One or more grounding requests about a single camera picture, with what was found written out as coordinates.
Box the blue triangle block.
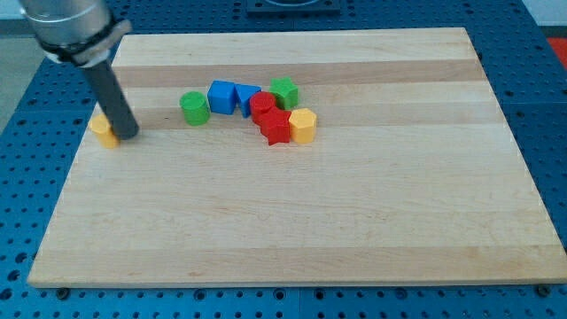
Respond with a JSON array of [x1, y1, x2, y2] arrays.
[[235, 83, 261, 118]]

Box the yellow heart block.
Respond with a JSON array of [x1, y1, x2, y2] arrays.
[[89, 113, 120, 149]]

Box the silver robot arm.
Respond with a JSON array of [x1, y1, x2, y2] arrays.
[[19, 0, 139, 140]]

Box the blue cube block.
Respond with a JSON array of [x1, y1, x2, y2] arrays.
[[207, 80, 237, 115]]

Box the green cylinder block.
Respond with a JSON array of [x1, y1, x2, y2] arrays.
[[179, 91, 210, 126]]

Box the red cylinder block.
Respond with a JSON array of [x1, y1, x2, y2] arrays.
[[249, 91, 276, 125]]

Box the red star block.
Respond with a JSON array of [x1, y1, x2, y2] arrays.
[[260, 107, 291, 145]]

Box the wooden board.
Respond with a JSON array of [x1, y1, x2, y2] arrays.
[[27, 27, 566, 288]]

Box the green star block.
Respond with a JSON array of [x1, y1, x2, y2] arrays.
[[269, 77, 299, 111]]

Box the yellow hexagon block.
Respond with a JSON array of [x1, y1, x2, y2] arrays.
[[289, 108, 317, 144]]

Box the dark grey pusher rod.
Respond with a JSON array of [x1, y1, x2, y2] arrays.
[[82, 60, 139, 140]]

